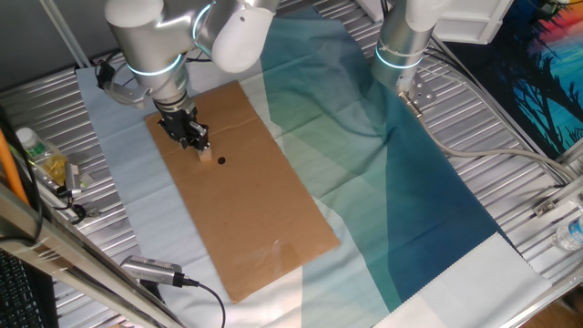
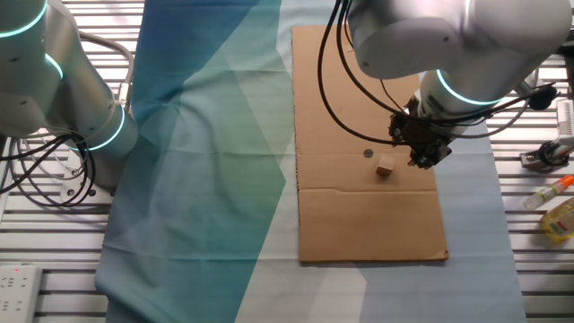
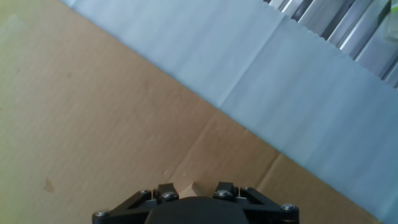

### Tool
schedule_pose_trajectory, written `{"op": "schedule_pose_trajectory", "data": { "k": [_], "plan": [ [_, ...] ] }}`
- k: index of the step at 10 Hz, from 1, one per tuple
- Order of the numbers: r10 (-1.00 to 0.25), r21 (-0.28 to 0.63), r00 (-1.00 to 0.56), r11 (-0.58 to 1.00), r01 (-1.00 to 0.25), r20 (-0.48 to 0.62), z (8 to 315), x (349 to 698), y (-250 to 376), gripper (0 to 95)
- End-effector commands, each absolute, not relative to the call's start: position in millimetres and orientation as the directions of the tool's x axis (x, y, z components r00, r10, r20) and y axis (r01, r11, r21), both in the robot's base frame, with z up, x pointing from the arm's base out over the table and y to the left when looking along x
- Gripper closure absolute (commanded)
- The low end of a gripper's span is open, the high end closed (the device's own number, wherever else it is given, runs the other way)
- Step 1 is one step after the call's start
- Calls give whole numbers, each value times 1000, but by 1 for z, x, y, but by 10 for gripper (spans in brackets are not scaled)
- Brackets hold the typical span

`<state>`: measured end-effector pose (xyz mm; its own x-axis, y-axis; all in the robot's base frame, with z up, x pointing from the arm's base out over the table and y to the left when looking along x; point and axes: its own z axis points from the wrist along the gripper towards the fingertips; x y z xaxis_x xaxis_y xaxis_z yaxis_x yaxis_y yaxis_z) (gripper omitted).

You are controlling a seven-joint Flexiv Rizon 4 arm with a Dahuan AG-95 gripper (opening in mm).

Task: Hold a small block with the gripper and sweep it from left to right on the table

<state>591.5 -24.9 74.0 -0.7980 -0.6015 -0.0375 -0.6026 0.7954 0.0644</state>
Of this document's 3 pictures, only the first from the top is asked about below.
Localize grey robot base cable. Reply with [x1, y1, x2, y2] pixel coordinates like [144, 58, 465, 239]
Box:
[398, 89, 580, 182]

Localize metal camera clamp mount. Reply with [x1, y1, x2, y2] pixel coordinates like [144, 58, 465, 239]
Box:
[52, 186, 102, 225]

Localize colourful sunset picture mat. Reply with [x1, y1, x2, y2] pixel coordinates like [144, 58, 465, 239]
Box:
[444, 0, 583, 160]

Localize brown cardboard sheet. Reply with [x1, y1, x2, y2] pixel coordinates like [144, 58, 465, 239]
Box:
[144, 80, 342, 304]

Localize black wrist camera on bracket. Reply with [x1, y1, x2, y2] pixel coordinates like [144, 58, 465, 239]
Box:
[94, 58, 154, 111]

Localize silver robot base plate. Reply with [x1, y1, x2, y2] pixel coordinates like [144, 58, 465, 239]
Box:
[399, 74, 438, 109]

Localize orange rod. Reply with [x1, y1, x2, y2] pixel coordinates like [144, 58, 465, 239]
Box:
[0, 128, 29, 207]

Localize aluminium frame rail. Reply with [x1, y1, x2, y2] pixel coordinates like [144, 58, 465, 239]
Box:
[530, 152, 583, 220]
[0, 181, 186, 328]
[496, 268, 583, 328]

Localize silver corner bracket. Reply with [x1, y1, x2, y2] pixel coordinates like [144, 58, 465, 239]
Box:
[532, 199, 561, 219]

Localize white plastic drawer box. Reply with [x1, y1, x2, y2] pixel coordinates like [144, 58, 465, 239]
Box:
[427, 0, 515, 46]

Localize silver ribbed side camera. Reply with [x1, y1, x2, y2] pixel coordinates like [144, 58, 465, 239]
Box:
[63, 160, 95, 197]

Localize clear bottle with yellow liquid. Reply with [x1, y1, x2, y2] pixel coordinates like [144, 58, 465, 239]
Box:
[15, 127, 70, 186]

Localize black keyboard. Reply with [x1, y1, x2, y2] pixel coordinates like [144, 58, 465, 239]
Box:
[0, 250, 59, 328]

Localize clear tape patch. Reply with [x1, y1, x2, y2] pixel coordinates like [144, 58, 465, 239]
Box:
[231, 237, 316, 275]

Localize clear water bottle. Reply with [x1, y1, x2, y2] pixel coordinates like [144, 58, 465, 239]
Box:
[550, 215, 583, 252]

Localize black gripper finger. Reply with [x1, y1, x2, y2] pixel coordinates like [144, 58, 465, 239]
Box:
[179, 131, 199, 151]
[188, 120, 212, 154]

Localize silver exterior camera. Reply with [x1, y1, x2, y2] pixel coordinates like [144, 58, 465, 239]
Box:
[119, 254, 186, 289]

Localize grey metal pole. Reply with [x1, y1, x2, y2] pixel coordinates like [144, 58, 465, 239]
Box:
[38, 0, 92, 69]

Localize blue green patchwork tablecloth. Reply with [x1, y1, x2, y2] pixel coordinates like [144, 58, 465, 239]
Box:
[75, 6, 555, 328]

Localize black camera cable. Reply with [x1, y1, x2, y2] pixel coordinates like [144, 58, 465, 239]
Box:
[180, 276, 228, 328]

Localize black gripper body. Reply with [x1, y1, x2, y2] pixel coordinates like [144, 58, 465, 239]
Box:
[157, 105, 202, 140]

